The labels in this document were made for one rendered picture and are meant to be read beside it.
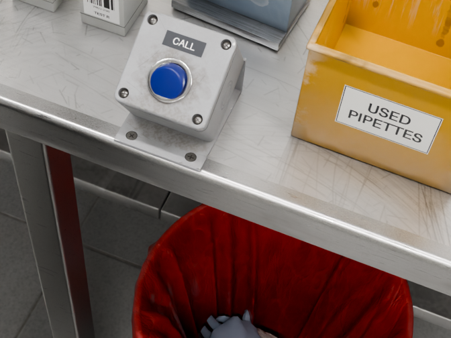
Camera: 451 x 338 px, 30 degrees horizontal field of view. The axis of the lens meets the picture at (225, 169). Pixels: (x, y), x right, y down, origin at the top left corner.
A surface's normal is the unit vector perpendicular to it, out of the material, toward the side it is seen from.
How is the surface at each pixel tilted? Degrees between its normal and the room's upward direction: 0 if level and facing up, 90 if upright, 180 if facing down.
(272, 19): 90
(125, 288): 0
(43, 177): 90
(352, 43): 0
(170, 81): 60
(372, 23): 90
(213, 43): 30
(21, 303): 0
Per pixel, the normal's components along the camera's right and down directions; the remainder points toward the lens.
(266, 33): 0.07, -0.58
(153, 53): -0.12, -0.13
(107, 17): -0.37, 0.74
